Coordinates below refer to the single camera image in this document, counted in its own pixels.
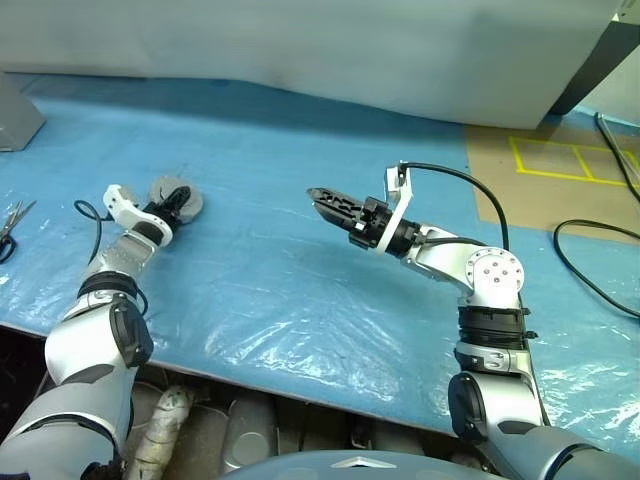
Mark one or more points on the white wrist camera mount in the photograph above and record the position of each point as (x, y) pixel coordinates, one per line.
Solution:
(405, 197)
(122, 210)

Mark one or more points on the grey metal box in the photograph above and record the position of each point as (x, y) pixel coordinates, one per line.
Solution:
(17, 120)

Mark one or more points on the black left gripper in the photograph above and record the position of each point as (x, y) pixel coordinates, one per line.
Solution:
(162, 207)

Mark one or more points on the black upright panel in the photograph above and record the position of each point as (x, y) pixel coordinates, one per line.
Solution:
(590, 70)

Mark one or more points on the white wrapped tube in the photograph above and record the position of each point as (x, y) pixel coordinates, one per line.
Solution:
(160, 425)

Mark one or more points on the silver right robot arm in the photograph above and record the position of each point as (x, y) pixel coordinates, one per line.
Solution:
(492, 270)

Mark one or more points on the brown cardboard mat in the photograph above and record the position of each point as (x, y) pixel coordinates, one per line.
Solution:
(492, 175)

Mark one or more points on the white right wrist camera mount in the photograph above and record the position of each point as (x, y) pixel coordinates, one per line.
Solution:
(405, 197)

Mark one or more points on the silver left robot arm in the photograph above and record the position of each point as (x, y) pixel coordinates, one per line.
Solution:
(120, 255)

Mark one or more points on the grey rounded cylinder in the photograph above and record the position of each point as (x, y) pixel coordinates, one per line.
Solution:
(250, 435)

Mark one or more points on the yellow tape rectangle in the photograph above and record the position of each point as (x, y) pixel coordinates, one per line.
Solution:
(550, 174)

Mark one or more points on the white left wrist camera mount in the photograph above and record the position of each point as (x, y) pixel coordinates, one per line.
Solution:
(122, 210)

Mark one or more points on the grey robot torso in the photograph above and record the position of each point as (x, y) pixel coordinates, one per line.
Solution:
(300, 467)

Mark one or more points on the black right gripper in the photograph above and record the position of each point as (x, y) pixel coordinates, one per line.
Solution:
(372, 225)

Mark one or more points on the white backdrop board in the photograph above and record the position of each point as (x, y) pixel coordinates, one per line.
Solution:
(300, 45)

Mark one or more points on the blue plastic table sheet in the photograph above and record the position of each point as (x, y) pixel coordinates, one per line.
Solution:
(275, 150)

